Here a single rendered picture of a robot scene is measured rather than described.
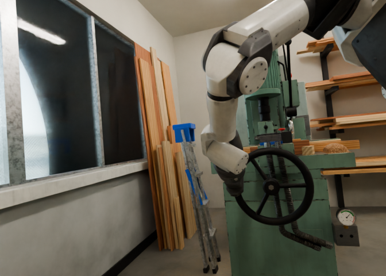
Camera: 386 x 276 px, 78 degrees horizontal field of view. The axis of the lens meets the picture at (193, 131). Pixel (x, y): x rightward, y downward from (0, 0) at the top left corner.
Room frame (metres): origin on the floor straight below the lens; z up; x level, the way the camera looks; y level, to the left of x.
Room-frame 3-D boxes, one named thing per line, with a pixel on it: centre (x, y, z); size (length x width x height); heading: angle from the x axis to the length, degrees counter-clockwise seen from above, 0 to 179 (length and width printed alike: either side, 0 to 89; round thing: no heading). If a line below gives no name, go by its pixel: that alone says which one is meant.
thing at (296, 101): (1.39, -0.59, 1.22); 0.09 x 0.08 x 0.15; 162
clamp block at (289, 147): (1.04, -0.35, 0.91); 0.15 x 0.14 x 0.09; 72
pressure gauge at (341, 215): (0.95, -0.56, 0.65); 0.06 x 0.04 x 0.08; 72
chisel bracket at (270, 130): (1.25, -0.38, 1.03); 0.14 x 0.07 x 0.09; 162
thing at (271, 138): (1.03, -0.35, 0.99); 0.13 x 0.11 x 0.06; 72
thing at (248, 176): (1.17, -0.36, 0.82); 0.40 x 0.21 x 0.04; 72
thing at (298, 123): (1.36, -0.58, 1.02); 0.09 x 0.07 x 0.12; 72
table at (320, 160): (1.12, -0.37, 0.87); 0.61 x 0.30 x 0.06; 72
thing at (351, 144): (1.19, -0.50, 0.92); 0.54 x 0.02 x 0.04; 72
